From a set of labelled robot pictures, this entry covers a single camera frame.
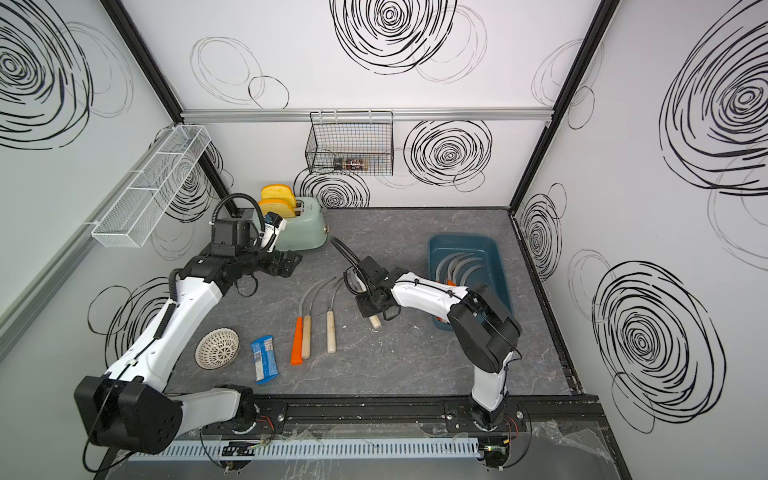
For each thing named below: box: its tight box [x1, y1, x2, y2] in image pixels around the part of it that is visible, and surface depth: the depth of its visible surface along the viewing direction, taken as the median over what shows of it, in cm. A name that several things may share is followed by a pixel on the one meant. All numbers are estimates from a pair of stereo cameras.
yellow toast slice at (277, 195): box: [259, 184, 296, 207], surface depth 98 cm
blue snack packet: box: [250, 335, 280, 384], surface depth 84 cm
